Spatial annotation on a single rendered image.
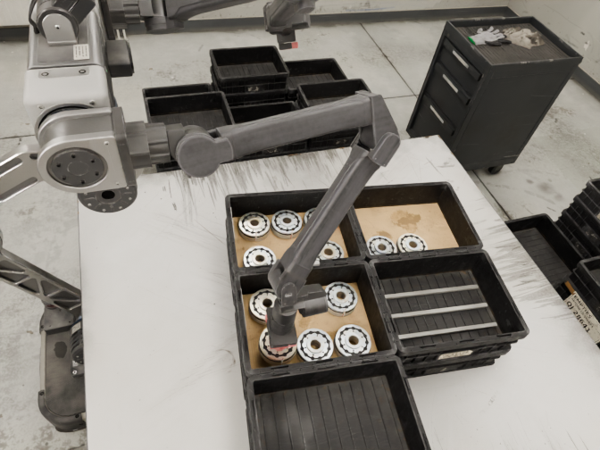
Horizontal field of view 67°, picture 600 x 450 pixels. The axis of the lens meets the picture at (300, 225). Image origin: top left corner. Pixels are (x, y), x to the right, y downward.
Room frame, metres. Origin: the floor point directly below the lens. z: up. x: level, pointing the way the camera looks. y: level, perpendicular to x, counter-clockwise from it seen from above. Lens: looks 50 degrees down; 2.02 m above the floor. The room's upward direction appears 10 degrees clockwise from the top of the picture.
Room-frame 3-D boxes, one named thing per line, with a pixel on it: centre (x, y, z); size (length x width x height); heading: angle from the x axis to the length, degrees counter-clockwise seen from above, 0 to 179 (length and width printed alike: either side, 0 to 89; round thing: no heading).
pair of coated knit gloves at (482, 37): (2.51, -0.82, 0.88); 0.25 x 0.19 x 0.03; 116
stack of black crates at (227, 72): (2.30, 0.45, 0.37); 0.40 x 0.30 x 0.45; 116
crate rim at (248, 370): (0.61, -0.08, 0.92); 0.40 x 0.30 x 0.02; 109
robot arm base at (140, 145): (0.59, 0.30, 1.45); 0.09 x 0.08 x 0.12; 26
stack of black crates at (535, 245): (1.51, -1.22, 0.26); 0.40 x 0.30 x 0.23; 26
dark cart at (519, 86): (2.49, -0.96, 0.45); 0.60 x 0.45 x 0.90; 116
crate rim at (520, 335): (0.74, -0.46, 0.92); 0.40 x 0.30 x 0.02; 109
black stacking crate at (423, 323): (0.74, -0.46, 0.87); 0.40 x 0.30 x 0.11; 109
